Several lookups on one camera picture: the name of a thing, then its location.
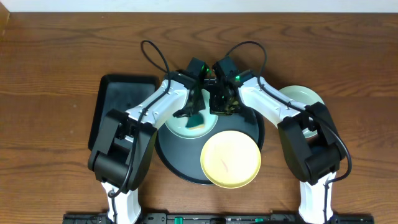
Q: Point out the black round tray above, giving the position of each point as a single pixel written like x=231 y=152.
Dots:
x=182 y=156

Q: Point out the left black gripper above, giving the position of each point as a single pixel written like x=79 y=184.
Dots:
x=193 y=107

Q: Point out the mint green plate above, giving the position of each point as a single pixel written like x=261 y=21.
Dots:
x=177 y=125

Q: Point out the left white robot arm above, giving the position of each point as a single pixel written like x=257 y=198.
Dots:
x=124 y=132

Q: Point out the green yellow sponge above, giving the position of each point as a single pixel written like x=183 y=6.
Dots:
x=196 y=121

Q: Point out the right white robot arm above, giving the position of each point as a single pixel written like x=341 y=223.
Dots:
x=310 y=142

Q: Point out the yellow plate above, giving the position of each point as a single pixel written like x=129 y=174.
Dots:
x=230 y=159

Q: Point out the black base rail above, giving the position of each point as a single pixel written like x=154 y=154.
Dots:
x=162 y=218

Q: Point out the pale green plate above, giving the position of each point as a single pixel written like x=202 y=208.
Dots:
x=301 y=94

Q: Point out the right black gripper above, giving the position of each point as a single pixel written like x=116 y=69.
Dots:
x=216 y=108

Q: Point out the black rectangular tray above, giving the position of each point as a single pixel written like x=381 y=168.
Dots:
x=120 y=91

